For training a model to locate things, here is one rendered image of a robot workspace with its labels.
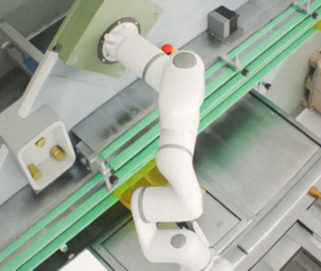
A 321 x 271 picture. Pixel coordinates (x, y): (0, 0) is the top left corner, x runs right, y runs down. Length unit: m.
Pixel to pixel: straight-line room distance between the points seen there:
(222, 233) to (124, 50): 0.73
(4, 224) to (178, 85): 0.80
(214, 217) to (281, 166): 0.35
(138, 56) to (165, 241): 0.48
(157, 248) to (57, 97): 0.59
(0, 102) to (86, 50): 0.95
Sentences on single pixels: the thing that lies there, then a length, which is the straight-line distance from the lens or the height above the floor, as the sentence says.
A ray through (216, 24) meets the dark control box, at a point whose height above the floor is 0.79.
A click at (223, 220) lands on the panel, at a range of 1.77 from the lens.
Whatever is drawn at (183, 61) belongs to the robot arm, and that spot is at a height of 1.11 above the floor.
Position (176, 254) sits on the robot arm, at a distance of 1.20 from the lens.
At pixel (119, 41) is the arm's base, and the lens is 1.38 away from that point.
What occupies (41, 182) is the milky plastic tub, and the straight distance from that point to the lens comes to 1.62.
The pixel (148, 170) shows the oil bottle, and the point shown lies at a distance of 1.69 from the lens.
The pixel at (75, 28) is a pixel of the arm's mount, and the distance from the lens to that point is 1.37.
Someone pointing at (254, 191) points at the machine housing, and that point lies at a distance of 1.87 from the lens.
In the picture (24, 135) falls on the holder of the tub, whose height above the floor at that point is 0.80.
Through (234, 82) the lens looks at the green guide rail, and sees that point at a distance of 1.87.
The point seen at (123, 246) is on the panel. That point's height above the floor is 1.07.
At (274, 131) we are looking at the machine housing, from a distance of 2.03.
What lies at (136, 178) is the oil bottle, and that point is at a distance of 1.69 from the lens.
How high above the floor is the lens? 1.72
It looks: 27 degrees down
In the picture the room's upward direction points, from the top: 130 degrees clockwise
